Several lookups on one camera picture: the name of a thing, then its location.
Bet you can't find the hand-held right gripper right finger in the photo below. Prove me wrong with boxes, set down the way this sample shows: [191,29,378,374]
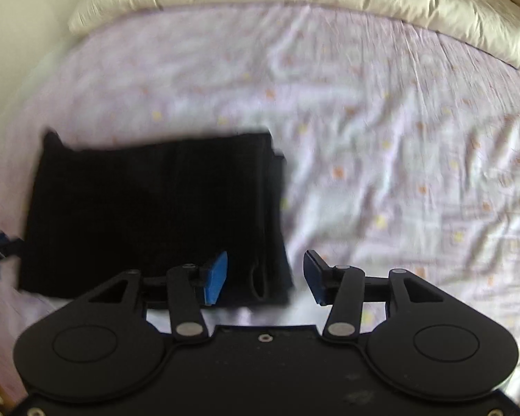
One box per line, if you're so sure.
[303,250,445,344]

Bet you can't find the black pants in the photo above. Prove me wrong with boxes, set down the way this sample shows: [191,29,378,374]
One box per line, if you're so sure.
[18,128,295,310]

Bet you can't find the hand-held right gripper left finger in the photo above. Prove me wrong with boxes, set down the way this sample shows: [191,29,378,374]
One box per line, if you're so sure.
[89,251,230,343]

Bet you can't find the pink patterned bed sheet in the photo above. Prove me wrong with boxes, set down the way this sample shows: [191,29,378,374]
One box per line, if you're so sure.
[0,2,520,416]

